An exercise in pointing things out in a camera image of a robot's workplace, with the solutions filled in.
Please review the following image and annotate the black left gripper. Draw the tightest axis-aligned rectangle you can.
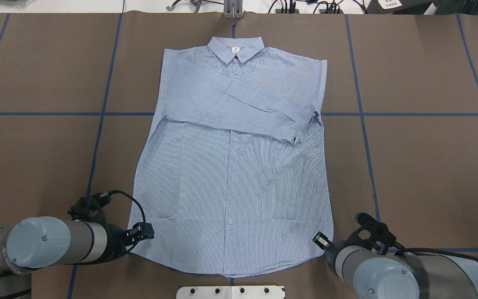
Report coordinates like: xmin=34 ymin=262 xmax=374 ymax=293
xmin=105 ymin=223 xmax=154 ymax=260

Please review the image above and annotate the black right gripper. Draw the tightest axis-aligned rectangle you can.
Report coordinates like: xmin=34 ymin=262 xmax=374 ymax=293
xmin=312 ymin=231 xmax=339 ymax=260

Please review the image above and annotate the light blue striped shirt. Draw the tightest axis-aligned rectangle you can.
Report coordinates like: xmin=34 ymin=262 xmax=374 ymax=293
xmin=129 ymin=37 xmax=334 ymax=278

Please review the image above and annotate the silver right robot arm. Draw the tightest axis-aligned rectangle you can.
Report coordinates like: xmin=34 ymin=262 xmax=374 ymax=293
xmin=313 ymin=232 xmax=478 ymax=299

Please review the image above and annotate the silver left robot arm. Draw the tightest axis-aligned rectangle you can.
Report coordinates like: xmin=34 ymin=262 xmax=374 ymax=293
xmin=0 ymin=216 xmax=154 ymax=299

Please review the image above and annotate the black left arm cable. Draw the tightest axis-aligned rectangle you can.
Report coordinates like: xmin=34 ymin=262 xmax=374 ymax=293
xmin=67 ymin=190 xmax=147 ymax=266

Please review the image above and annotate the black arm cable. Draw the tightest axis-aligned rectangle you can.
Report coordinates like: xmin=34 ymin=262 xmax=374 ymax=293
xmin=67 ymin=190 xmax=147 ymax=266
xmin=353 ymin=213 xmax=478 ymax=268

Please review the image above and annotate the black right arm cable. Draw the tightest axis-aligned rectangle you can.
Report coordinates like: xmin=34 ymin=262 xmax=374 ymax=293
xmin=353 ymin=213 xmax=478 ymax=268

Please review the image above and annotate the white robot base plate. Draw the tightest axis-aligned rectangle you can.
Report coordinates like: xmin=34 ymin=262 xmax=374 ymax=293
xmin=176 ymin=285 xmax=286 ymax=299

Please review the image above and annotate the grey aluminium frame post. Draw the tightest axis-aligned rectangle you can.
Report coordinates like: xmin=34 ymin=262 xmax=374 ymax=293
xmin=223 ymin=0 xmax=244 ymax=20

